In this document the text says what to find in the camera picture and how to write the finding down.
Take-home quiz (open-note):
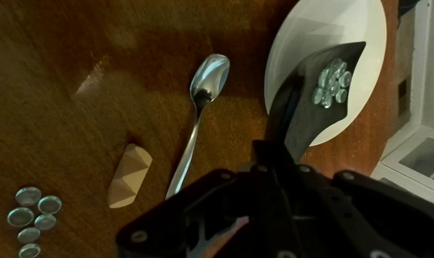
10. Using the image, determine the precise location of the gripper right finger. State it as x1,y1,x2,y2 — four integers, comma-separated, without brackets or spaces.
292,164,434,258

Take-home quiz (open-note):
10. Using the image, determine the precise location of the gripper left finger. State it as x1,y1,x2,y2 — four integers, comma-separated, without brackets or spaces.
116,140,293,258

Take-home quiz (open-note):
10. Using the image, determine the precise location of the white bowl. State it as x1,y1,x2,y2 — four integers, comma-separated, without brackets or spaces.
264,0,387,147

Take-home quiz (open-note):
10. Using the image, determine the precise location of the faceted wooden block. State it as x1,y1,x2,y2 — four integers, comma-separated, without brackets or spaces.
108,143,153,209

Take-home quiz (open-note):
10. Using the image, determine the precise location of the white cabinet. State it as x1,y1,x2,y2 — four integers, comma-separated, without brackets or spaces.
371,0,434,206

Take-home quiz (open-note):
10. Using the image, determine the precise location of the clear glass gem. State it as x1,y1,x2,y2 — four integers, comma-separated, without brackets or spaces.
7,207,35,228
19,244,41,258
17,227,41,244
15,187,42,207
38,196,62,215
34,214,57,230

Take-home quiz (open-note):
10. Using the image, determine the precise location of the heap of clear glass gems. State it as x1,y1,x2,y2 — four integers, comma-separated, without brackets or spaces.
312,57,352,109

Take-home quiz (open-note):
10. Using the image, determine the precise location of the silver metal spoon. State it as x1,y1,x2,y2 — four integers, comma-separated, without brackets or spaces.
165,54,231,200

